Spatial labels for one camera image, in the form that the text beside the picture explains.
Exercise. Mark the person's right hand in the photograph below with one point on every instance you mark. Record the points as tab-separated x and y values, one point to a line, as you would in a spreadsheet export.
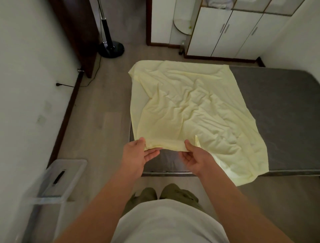
200	161

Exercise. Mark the person's left hand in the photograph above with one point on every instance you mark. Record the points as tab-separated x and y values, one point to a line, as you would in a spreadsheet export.
135	157

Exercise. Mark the pale yellow bed sheet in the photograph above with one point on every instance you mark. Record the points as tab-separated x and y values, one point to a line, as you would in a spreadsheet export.
187	105

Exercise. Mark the clear plastic storage bin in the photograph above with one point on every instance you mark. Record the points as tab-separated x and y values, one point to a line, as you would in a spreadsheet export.
47	220

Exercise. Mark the person's left forearm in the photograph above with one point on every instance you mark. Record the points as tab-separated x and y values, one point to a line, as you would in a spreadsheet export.
100	212

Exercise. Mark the person's right forearm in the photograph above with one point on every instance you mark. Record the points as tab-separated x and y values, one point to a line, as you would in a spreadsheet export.
237	212

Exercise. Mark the dark grey mattress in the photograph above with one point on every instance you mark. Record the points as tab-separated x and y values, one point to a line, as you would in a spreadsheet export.
287	120

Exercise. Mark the olive green shorts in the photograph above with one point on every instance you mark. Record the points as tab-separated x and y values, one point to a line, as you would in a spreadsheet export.
175	192

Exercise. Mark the white shirt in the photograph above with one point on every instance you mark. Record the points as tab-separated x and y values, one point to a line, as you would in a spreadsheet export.
170	222

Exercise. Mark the small dark bottle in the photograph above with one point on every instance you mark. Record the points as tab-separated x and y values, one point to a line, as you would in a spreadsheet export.
182	48

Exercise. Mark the white wardrobe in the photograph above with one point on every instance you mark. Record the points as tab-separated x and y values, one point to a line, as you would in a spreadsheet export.
225	37

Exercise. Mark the round glass corner shelf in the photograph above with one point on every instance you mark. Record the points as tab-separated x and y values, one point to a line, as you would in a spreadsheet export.
182	27

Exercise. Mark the dark wooden door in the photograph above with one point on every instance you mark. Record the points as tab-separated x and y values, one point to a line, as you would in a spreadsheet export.
77	30

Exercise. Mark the white folded cloth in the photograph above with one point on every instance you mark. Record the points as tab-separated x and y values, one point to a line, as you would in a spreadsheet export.
220	3

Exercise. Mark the white wall socket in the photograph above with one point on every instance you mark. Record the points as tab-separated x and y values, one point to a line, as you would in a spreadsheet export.
48	106
41	120

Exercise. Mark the white door brown frame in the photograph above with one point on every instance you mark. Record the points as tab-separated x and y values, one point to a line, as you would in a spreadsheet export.
160	20

